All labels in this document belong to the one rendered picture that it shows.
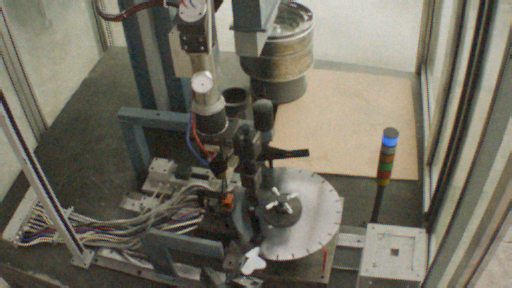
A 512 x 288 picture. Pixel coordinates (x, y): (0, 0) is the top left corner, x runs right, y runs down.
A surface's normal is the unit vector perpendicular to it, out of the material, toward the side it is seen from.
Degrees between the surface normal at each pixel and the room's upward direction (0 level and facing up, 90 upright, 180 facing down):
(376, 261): 0
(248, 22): 90
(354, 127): 0
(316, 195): 0
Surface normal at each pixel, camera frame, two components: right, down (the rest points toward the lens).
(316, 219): -0.06, -0.71
